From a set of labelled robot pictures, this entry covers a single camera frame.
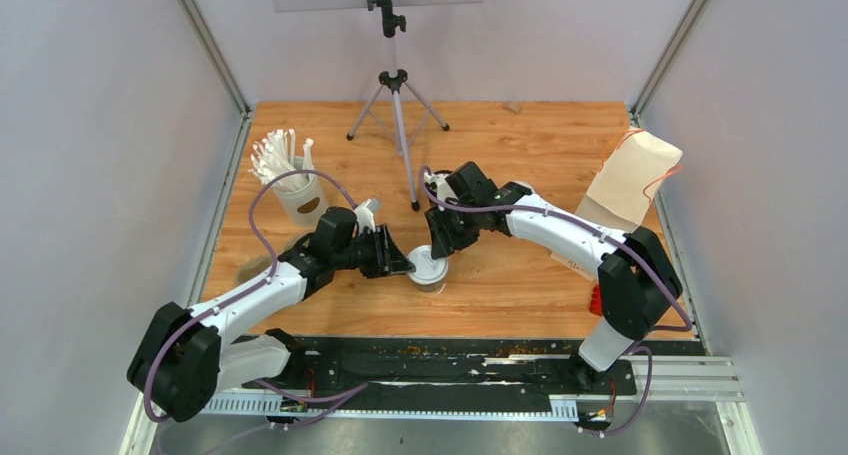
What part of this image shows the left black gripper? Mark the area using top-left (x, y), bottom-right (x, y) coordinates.
top-left (333, 224), bottom-right (416, 280)

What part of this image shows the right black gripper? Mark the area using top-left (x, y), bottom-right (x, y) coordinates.
top-left (425, 200), bottom-right (481, 261)

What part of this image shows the white plastic cup lid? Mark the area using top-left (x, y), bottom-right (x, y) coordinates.
top-left (407, 245), bottom-right (449, 285)

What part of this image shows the black coffee cup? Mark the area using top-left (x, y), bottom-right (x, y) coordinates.
top-left (413, 280), bottom-right (446, 293)

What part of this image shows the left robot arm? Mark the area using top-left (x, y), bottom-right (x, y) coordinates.
top-left (127, 207), bottom-right (415, 422)

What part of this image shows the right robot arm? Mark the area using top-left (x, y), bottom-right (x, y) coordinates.
top-left (418, 161), bottom-right (692, 393)

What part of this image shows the kraft paper takeout bag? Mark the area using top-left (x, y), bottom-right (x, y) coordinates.
top-left (549, 127), bottom-right (685, 284)

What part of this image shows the white straw holder cup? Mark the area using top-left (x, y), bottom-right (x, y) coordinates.
top-left (271, 174), bottom-right (328, 228)

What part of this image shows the pulp cup carrier tray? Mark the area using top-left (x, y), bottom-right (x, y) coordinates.
top-left (234, 255), bottom-right (272, 286)

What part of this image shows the bundle of wrapped straws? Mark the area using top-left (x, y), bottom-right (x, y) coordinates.
top-left (250, 128), bottom-right (316, 192)

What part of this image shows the silver tripod stand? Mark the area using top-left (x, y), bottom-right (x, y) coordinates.
top-left (346, 0), bottom-right (450, 212)

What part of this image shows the red grid block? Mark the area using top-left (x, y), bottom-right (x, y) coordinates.
top-left (588, 284), bottom-right (603, 316)

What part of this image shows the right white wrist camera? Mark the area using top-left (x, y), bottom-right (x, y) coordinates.
top-left (424, 171), bottom-right (459, 203)

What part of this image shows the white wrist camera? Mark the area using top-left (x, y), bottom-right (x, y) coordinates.
top-left (353, 198), bottom-right (381, 233)
top-left (424, 171), bottom-right (459, 203)

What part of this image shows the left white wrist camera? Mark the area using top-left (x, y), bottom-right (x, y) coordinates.
top-left (353, 198), bottom-right (381, 233)

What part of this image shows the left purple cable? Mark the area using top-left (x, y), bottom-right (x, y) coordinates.
top-left (142, 169), bottom-right (359, 423)

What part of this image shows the purple cable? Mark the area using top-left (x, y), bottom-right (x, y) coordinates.
top-left (418, 165), bottom-right (694, 438)
top-left (142, 169), bottom-right (359, 423)

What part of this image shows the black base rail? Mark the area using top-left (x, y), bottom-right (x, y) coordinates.
top-left (238, 335), bottom-right (707, 415)

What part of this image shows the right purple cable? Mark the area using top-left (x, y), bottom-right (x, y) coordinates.
top-left (418, 165), bottom-right (694, 438)

